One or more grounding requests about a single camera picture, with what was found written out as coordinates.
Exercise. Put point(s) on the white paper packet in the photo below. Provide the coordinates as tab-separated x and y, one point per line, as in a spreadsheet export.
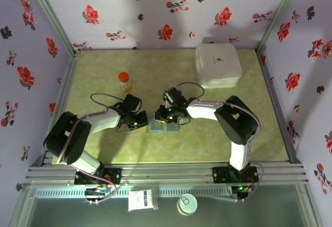
140	199

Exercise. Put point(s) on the orange pill bottle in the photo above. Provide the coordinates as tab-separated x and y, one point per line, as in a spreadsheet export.
125	80

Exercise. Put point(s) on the silver tin can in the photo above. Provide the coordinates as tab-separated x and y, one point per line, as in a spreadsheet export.
187	204

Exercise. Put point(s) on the aluminium side rail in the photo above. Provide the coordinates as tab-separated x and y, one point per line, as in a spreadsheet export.
269	82
68	74

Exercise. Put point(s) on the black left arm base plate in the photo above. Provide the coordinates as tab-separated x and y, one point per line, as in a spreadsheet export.
114	175

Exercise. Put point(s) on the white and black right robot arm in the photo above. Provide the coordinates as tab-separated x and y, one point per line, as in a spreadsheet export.
202	110

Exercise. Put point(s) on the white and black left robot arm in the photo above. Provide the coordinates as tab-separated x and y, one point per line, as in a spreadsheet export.
103	120

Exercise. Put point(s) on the aluminium corner post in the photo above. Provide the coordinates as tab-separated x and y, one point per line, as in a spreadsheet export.
49	12
280	6

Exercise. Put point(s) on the white zip storage case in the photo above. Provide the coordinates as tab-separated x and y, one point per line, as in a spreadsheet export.
218	63

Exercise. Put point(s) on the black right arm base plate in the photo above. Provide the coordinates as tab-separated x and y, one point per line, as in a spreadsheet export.
220	175

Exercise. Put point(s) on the clear plastic card case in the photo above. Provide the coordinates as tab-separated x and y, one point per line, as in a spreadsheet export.
171	128

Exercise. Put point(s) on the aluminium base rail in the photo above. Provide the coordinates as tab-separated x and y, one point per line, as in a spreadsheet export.
166	172

